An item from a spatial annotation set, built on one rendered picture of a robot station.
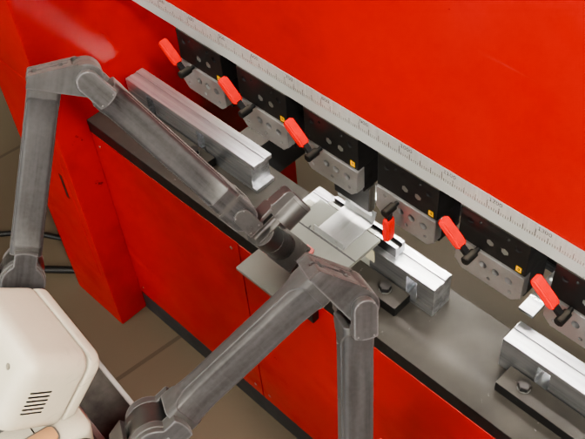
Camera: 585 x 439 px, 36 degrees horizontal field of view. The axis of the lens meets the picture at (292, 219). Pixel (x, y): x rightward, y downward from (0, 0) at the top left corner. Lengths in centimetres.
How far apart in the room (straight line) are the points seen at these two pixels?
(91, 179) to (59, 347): 125
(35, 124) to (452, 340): 97
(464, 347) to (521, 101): 71
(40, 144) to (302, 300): 54
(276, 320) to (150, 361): 168
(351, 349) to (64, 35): 125
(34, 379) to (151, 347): 167
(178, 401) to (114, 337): 172
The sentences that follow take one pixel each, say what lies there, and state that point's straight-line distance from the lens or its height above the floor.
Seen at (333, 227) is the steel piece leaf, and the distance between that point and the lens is 200.
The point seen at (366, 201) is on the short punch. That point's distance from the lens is 194.
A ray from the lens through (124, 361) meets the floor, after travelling 308.
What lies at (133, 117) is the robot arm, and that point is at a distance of 162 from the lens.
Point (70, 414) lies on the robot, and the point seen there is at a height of 123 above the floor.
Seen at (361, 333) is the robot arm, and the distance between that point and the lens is 142.
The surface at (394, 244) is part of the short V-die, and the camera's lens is 197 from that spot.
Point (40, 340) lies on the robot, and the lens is 147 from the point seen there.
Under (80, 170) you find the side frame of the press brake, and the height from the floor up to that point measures 73.
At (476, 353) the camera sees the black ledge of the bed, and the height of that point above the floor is 87.
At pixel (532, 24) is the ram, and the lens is 134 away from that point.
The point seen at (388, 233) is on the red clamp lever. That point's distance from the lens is 182.
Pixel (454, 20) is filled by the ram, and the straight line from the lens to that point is 143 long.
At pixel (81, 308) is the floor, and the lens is 324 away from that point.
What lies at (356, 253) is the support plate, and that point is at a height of 100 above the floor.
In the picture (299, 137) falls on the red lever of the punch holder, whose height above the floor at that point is 124.
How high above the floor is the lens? 253
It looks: 49 degrees down
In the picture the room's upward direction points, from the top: 6 degrees counter-clockwise
